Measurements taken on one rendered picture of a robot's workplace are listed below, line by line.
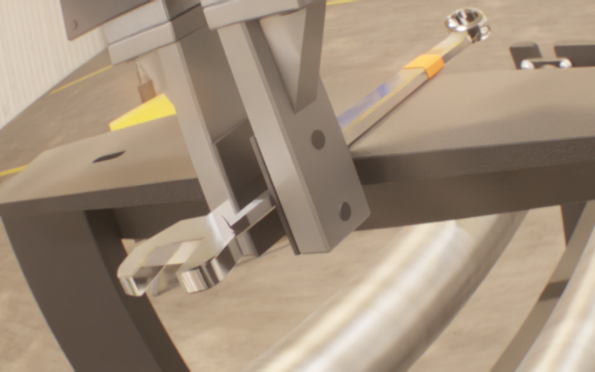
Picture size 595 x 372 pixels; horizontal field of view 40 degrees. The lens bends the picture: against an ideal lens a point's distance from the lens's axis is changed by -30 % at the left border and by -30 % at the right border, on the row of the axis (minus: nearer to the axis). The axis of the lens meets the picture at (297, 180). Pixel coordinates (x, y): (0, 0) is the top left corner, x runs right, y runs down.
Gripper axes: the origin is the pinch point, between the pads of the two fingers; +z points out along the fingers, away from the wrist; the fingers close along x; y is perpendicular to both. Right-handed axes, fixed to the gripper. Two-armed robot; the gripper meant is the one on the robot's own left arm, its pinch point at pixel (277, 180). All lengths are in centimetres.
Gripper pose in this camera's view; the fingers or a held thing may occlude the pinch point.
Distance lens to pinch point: 36.7
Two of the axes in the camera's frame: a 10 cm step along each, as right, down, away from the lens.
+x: -7.7, 0.8, 6.4
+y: 5.5, -4.4, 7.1
